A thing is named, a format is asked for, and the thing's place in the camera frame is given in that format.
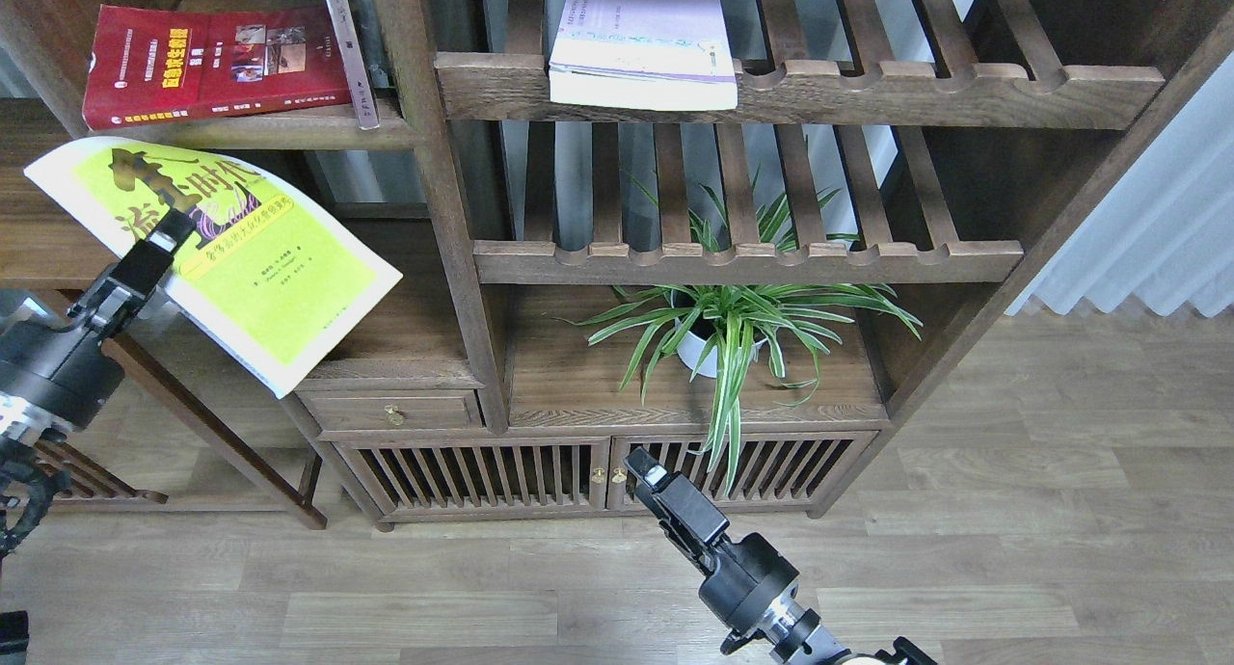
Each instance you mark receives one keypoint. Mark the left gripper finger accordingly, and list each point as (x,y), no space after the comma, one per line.
(140,270)

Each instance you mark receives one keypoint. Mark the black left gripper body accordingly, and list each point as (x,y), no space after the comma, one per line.
(57,377)

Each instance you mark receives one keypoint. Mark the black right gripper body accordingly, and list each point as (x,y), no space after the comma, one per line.
(749,586)

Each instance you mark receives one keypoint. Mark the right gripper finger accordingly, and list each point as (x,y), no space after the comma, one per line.
(689,519)

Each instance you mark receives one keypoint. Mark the yellow green paperback book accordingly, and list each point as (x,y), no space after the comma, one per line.
(267,272)

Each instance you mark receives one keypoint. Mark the red paperback book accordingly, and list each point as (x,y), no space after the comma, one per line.
(152,66)

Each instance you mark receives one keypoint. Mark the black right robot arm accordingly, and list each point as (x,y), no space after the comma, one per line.
(812,643)

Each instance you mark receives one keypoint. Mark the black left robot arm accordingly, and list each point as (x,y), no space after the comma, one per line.
(55,379)

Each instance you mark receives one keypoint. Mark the dark wooden slatted bench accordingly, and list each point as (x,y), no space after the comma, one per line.
(39,467)

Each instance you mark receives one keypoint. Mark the white plant pot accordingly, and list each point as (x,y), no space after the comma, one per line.
(696,352)

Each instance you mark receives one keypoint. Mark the green spider plant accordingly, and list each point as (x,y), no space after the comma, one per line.
(733,319)

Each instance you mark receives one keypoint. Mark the dark wooden bookshelf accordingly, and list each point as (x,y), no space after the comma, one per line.
(952,178)

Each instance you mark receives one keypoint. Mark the brass drawer knob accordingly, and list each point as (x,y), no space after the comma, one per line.
(394,416)

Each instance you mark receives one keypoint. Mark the thin upright book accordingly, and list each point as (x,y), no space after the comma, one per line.
(349,47)

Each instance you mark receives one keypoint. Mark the white lavender paperback book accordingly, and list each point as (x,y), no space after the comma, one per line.
(663,55)

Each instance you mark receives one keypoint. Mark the white curtain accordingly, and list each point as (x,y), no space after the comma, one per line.
(1164,234)

